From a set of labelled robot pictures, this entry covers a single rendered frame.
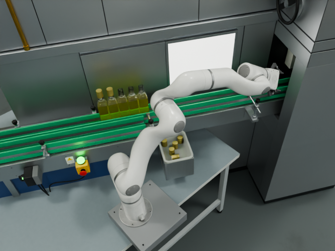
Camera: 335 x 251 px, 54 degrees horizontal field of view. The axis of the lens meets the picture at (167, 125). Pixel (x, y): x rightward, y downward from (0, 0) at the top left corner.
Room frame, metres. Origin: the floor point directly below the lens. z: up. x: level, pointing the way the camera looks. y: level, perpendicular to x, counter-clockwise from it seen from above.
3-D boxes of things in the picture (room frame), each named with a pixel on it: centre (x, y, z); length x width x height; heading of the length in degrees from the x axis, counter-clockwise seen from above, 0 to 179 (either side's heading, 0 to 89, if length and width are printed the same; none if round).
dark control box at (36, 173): (1.14, 0.78, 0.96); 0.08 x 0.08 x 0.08; 11
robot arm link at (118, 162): (0.99, 0.23, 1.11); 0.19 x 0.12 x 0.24; 24
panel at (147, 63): (1.62, 0.01, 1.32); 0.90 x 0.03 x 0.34; 101
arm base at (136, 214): (0.96, 0.21, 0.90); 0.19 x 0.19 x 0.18
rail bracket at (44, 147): (1.18, 0.68, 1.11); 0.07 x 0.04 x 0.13; 11
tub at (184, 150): (1.26, -0.04, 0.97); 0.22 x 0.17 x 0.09; 11
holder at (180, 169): (1.29, -0.03, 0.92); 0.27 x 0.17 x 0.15; 11
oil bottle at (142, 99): (1.46, 0.14, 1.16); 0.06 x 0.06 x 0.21; 11
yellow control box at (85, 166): (1.19, 0.51, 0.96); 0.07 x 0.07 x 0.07; 11
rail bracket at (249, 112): (1.46, -0.53, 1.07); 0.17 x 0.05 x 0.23; 11
